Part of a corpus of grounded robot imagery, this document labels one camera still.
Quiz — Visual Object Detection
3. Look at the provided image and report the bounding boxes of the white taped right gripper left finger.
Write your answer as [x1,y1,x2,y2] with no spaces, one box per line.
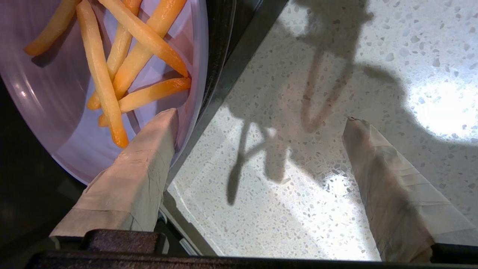
[50,108,179,240]

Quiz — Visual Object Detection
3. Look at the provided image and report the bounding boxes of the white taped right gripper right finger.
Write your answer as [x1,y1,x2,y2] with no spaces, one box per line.
[342,117,478,263]

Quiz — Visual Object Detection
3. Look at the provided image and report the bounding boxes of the purple oval plate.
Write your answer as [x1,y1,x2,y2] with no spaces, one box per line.
[0,0,209,186]

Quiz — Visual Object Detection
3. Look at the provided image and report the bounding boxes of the silver microwave oven body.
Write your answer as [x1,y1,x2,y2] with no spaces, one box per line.
[0,0,290,258]

